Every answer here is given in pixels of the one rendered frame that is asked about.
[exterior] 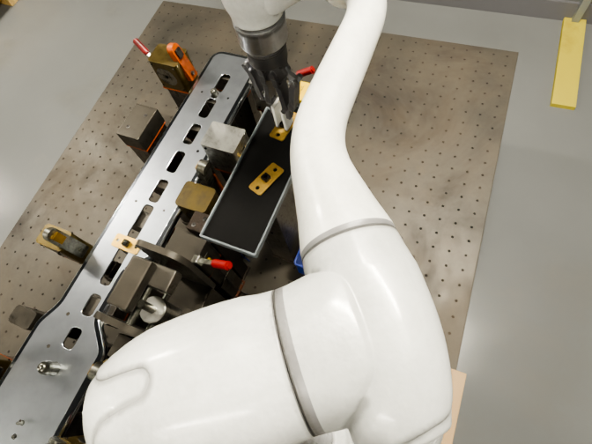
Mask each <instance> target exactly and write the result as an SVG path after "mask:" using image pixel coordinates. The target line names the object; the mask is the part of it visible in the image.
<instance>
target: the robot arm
mask: <svg viewBox="0 0 592 444"><path fill-rule="evenodd" d="M299 1H301V0H221V2H222V4H223V5H224V7H225V9H226V11H227V12H228V14H229V15H230V17H231V19H232V22H233V27H234V29H235V32H236V34H237V37H238V41H239V43H240V46H241V48H242V49H243V50H244V51H245V52H246V53H247V56H248V58H247V59H246V60H245V62H244V63H243V64H242V65H241V66H242V68H243V69H244V70H245V71H246V72H247V74H248V76H249V78H250V80H251V82H252V85H253V87H254V88H255V91H256V93H257V95H258V97H259V99H260V100H261V101H264V100H265V101H266V103H267V104H268V105H269V108H270V111H271V113H272V114H273V117H274V121H275V124H276V127H279V124H280V122H281V121H283V124H284V128H285V130H286V131H287V130H289V128H290V127H291V125H292V123H293V118H292V116H293V112H294V110H295V109H296V107H297V106H298V105H299V103H300V81H301V79H302V78H303V76H302V74H300V73H298V74H297V75H296V74H294V73H293V72H292V71H291V67H290V65H289V64H288V62H287V56H288V52H287V46H286V41H287V38H288V30H287V24H286V20H285V10H286V9H287V8H289V7H290V6H292V5H294V4H296V3H297V2H299ZM325 1H328V2H329V3H330V4H332V5H334V6H336V7H337V8H342V9H347V10H346V13H345V15H344V19H343V21H342V23H341V25H340V27H339V28H338V30H337V33H336V35H335V37H334V39H333V40H332V42H331V43H330V45H329V48H328V50H327V52H326V54H325V56H324V57H323V59H322V62H321V64H320V66H319V67H318V69H317V71H316V73H315V74H314V77H313V79H312V81H311V83H310V85H309V87H308V89H307V91H306V93H305V95H304V97H303V99H302V102H301V103H300V107H299V110H298V112H297V114H296V117H295V121H294V124H293V128H292V137H291V147H290V163H291V173H292V185H293V192H294V198H295V205H296V212H297V220H298V228H299V239H300V256H301V260H302V264H303V269H304V273H305V276H304V277H301V278H299V279H297V280H295V281H293V282H291V283H290V284H288V285H285V286H283V287H280V288H278V289H276V290H272V291H269V292H263V293H260V294H255V295H248V296H242V297H238V298H235V299H231V300H226V301H222V302H219V303H217V304H214V305H210V306H208V307H203V308H200V309H197V310H196V311H193V312H190V313H187V314H184V315H181V316H179V317H176V318H174V319H172V320H170V321H167V322H164V323H161V324H160V325H158V326H155V327H153V328H151V329H148V330H147V331H146V332H144V333H142V334H141V335H139V336H137V337H135V338H134V339H132V340H131V341H130V342H128V343H127V344H125V345H124V346H123V347H122V348H121V349H120V350H119V351H117V352H116V353H115V354H113V355H112V356H111V357H110V358H109V359H108V360H107V361H106V362H105V363H104V364H103V365H102V366H101V367H100V368H99V370H98V372H97V373H96V376H95V377H94V379H93V380H92V382H91V383H90V385H89V387H88V389H87V391H86V394H85V401H84V407H83V411H82V415H83V430H84V436H85V442H86V444H441V442H442V439H443V434H444V433H446V432H447V431H448V430H449V429H450V427H451V425H452V401H453V385H452V375H451V367H450V362H449V356H448V348H447V344H446V340H445V336H444V333H443V329H442V327H441V324H440V318H439V316H438V313H437V310H436V308H435V305H434V303H433V299H432V297H431V294H430V293H429V290H428V288H427V285H426V282H425V280H424V278H423V275H422V273H421V271H420V269H419V267H418V264H417V262H416V261H415V259H414V258H413V256H412V254H411V252H410V251H409V249H408V248H407V247H406V245H405V244H404V242H403V239H402V238H401V236H400V234H399V233H398V231H397V230H396V227H395V225H394V224H393V222H392V220H391V219H390V217H389V216H388V214H387V213H386V212H385V211H384V210H383V209H382V207H381V205H380V204H379V203H378V201H377V200H376V199H375V197H374V195H373V194H372V193H371V191H370V190H369V188H368V187H367V185H366V184H365V183H364V181H363V180H362V178H361V177H360V175H359V173H358V172H357V170H356V168H355V167H354V165H353V164H352V162H351V160H350V158H349V155H348V153H347V150H346V146H345V131H346V126H347V122H348V119H349V116H350V113H351V111H352V107H353V104H354V102H355V100H356V97H357V95H358V92H359V88H360V87H361V84H362V81H363V79H364V76H365V75H366V71H367V68H368V65H369V63H370V61H371V59H372V56H373V54H374V51H375V48H376V45H377V43H378V40H379V38H380V36H381V31H382V28H383V25H384V22H385V18H386V12H387V0H325ZM287 78H289V83H288V84H287V82H286V80H287ZM288 85H289V88H288ZM276 90H277V93H276ZM277 96H278V98H277ZM276 98H277V99H276Z"/></svg>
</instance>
